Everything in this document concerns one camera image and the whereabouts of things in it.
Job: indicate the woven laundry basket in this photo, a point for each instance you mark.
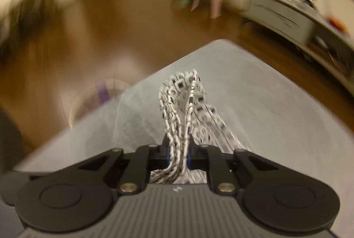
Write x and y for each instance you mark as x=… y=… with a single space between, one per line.
x=91 y=99

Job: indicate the white grey checkered garment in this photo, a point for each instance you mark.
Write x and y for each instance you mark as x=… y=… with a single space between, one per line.
x=177 y=105

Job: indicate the grey bed sheet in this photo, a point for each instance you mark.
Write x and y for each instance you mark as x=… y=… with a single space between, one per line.
x=249 y=88

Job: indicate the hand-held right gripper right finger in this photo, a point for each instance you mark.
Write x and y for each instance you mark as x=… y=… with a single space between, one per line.
x=197 y=159

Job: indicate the grey low cabinet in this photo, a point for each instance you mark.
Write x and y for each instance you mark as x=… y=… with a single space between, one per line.
x=276 y=14

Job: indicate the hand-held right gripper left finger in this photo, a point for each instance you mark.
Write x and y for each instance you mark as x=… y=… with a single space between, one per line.
x=159 y=156

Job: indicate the long dark wooden cabinet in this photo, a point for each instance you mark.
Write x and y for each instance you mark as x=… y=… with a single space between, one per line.
x=337 y=55

